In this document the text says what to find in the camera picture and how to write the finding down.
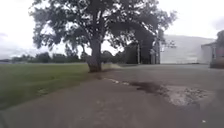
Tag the row of distant trees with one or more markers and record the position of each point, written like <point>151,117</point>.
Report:
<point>50,58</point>

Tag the green grass field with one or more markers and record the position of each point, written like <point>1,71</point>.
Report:
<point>36,78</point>

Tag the dark bushy tree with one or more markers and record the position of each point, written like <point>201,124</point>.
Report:
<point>140,50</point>

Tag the grey gravel road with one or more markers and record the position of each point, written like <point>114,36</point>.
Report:
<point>110,106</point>

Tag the small building with porch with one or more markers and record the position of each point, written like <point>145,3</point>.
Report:
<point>215,53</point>

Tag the large dark tree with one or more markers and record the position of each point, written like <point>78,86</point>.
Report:
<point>95,50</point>

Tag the pale pole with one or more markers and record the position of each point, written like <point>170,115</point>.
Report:
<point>138,54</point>

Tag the white building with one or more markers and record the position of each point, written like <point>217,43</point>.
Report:
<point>185,50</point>

